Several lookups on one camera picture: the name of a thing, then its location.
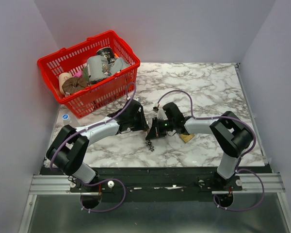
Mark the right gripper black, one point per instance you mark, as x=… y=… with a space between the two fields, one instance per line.
x=155 y=131

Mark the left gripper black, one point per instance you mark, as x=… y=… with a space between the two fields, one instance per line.
x=143 y=124

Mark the astronaut keychain with keys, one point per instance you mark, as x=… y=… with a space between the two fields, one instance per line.
x=149 y=145

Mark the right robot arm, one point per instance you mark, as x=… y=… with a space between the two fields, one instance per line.
x=233 y=135

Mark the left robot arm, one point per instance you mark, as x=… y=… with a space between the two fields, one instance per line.
x=68 y=149

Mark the large brass padlock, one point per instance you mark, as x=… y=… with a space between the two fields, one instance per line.
x=186 y=138

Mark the grey cloth in basket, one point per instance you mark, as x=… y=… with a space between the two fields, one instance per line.
x=119 y=65

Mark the red plastic shopping basket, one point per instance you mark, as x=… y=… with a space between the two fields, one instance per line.
x=74 y=59

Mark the grey printed cloth roll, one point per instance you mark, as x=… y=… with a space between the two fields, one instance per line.
x=98 y=67

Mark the clear plastic water bottle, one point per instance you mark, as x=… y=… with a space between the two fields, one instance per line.
x=70 y=120

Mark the black can in basket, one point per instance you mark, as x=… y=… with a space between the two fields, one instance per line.
x=108 y=53

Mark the pink item in basket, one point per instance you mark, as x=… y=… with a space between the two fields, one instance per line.
x=78 y=74

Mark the beige cup in basket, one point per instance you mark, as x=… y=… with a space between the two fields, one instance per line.
x=62 y=78

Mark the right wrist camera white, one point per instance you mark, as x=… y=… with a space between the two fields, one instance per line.
x=160 y=112

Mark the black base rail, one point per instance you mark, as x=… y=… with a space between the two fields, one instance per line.
x=154 y=184

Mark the aluminium frame rail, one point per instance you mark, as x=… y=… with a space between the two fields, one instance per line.
x=246 y=183

